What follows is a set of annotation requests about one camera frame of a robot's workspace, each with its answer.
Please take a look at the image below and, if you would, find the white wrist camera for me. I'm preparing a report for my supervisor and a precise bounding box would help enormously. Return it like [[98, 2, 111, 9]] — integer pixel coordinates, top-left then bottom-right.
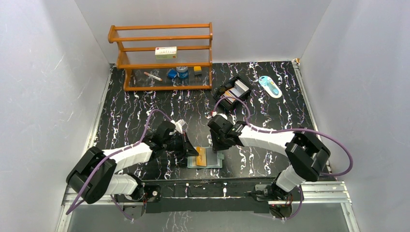
[[171, 119, 186, 134], [211, 111, 228, 120]]

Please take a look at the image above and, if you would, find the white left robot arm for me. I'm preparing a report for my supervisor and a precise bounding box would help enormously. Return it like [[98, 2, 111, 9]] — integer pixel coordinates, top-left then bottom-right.
[[66, 119, 199, 204]]

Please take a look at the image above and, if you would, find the yellow black sponge block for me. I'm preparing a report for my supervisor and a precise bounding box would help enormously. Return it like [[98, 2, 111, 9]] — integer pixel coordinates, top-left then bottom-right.
[[193, 66, 202, 76]]

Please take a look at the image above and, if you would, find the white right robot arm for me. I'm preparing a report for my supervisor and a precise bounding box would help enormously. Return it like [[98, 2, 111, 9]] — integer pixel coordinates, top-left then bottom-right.
[[207, 114, 331, 202]]

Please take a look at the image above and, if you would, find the silver aluminium rail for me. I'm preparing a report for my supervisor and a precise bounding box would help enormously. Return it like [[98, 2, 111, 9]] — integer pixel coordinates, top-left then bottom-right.
[[62, 181, 352, 205]]

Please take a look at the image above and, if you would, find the blue white packaged tool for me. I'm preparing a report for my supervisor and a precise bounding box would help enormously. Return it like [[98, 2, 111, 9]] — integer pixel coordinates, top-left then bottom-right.
[[258, 75, 282, 99]]

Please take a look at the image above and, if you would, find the black card storage box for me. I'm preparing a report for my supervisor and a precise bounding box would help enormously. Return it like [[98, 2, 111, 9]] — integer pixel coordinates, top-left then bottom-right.
[[213, 76, 253, 111]]

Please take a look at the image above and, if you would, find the stack of cards in box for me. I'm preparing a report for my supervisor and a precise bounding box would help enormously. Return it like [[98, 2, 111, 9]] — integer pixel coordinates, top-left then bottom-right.
[[223, 80, 249, 98]]

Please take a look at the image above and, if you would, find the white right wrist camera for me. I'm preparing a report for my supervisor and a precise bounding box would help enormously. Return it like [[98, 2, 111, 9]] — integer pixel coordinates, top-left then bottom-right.
[[211, 111, 228, 120]]

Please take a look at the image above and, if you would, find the mint green card holder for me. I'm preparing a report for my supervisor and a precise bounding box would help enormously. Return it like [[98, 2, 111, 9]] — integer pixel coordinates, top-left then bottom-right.
[[187, 147, 224, 169]]

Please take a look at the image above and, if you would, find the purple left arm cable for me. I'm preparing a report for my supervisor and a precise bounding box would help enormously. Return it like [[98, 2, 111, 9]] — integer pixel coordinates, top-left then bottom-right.
[[65, 109, 174, 216]]

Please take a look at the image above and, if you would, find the blue square lid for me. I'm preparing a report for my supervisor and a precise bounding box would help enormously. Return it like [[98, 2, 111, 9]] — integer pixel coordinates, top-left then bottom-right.
[[166, 69, 177, 79]]

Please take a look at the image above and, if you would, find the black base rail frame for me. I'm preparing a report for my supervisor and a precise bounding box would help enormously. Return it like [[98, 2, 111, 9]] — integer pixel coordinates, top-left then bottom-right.
[[118, 177, 308, 217]]

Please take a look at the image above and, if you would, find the blue round jar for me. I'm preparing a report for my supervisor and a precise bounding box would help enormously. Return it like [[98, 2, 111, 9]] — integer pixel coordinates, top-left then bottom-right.
[[176, 66, 189, 79]]

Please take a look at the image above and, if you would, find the white medicine box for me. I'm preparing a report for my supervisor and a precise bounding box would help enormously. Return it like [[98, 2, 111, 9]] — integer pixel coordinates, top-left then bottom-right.
[[155, 46, 177, 60]]

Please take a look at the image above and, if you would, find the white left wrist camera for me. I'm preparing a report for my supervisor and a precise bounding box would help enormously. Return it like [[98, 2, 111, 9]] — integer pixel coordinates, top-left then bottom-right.
[[171, 119, 186, 134]]

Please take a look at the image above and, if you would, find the orange wooden shelf rack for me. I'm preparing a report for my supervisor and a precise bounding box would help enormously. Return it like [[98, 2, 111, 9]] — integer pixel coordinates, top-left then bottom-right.
[[107, 22, 213, 91]]

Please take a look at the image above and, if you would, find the orange gold credit card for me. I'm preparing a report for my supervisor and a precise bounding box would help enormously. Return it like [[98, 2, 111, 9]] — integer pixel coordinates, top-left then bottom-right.
[[196, 147, 207, 167]]

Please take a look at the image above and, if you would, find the red white pen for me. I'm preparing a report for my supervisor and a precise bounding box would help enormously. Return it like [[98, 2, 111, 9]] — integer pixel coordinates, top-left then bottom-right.
[[144, 72, 162, 81]]

